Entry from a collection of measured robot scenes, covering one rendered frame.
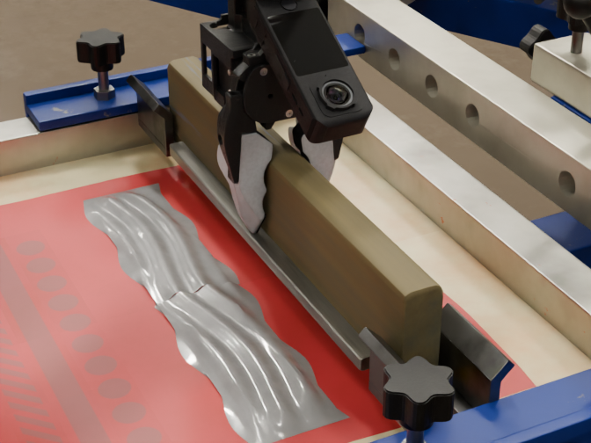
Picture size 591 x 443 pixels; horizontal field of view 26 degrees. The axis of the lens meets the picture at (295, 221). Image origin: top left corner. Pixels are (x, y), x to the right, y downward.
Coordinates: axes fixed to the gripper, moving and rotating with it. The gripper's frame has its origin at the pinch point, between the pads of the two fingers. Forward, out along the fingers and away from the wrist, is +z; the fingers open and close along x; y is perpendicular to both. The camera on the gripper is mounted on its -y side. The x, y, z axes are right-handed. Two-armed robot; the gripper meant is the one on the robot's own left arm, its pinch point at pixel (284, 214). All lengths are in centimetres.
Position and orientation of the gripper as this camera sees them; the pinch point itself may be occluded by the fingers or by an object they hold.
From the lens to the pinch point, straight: 98.5
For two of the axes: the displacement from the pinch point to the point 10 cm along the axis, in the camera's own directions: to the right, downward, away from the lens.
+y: -4.4, -4.6, 7.7
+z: 0.0, 8.6, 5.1
